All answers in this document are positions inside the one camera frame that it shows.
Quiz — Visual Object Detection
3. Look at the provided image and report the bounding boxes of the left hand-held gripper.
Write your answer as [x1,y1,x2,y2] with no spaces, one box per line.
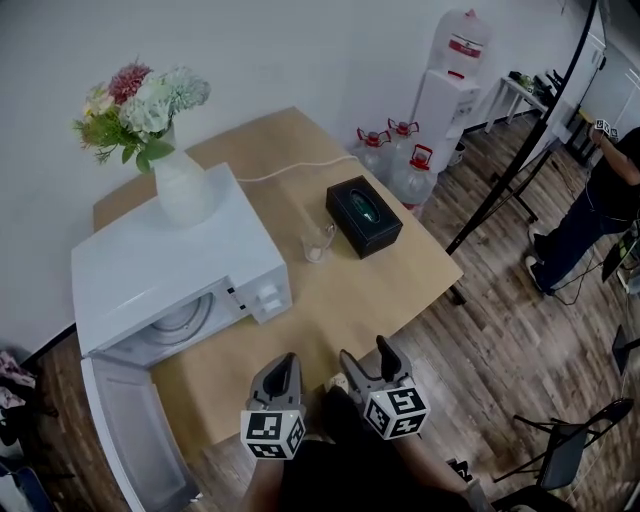
[240,352,308,462]

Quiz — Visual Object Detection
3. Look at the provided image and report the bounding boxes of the floral cloth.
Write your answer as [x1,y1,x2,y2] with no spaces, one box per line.
[0,349,37,417]

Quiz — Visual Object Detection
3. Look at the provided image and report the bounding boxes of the black folding chair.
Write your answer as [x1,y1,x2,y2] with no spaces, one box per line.
[491,397,637,512]

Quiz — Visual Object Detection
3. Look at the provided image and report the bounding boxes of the flower bouquet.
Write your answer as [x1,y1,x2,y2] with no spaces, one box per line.
[72,58,213,176]

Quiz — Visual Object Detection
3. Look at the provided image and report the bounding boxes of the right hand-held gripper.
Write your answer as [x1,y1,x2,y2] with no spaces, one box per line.
[339,335,433,442]

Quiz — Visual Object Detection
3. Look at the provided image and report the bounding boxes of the white side table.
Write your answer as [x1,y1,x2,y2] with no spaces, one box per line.
[483,74,552,136]

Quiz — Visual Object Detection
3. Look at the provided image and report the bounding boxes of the clear water jug red handle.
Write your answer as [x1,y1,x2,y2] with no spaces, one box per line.
[355,127,393,177]
[391,144,436,212]
[386,118,421,169]

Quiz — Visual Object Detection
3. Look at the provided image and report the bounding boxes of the white microwave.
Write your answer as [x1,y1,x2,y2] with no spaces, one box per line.
[69,162,294,512]

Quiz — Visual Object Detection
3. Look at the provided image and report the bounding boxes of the person's black clothing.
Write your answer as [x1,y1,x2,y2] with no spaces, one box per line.
[293,384,499,512]

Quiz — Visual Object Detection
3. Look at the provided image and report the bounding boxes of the blue chair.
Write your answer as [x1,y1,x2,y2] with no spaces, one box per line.
[0,462,54,512]

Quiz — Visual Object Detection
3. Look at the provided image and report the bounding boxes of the white power cable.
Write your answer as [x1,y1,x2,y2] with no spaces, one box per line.
[234,154,361,184]

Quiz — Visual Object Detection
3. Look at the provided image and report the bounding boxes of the black floor cable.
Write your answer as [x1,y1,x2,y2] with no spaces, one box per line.
[553,257,617,307]

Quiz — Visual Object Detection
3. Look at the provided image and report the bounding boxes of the black tissue box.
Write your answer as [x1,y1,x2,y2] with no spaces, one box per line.
[325,174,405,260]

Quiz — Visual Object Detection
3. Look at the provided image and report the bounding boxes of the black curved stand pole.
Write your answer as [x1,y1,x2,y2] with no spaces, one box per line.
[444,0,602,257]

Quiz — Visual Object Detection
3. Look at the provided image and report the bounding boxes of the person's left forearm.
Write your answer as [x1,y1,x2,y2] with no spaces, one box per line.
[246,455,302,512]

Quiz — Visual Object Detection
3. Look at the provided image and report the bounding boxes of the white vase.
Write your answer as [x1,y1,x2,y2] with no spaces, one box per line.
[153,122,218,228]

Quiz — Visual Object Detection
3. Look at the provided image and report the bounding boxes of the black flat panel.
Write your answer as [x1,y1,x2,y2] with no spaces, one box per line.
[601,233,640,282]

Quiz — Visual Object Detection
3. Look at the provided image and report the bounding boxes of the person's right forearm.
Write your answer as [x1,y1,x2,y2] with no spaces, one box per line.
[393,430,482,502]

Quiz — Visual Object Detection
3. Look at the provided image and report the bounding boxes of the clear glass cup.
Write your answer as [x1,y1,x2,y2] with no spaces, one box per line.
[299,223,338,264]

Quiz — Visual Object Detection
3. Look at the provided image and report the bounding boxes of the large water bottle red label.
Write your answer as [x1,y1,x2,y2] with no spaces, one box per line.
[433,7,494,81]

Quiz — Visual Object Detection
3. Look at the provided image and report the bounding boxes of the white water dispenser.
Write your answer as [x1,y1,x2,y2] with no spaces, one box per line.
[409,68,483,174]

